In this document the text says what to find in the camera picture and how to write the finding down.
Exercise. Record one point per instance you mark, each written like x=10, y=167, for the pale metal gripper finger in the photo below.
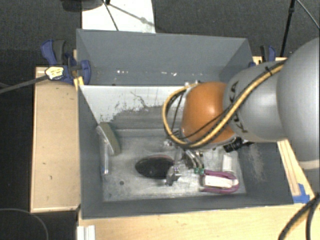
x=173, y=176
x=177, y=157

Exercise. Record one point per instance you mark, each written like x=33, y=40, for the black oval object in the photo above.
x=153, y=167

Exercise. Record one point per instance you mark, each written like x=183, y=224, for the purple and white flat object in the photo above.
x=218, y=181

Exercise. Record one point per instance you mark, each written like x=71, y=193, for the clear plastic tube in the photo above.
x=105, y=156

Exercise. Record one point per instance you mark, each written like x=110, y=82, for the grey metal bin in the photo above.
x=155, y=59

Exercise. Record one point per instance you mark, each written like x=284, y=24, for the pale wood board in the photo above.
x=55, y=146

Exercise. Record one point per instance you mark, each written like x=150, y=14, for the black cylinder on white bracket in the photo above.
x=232, y=146

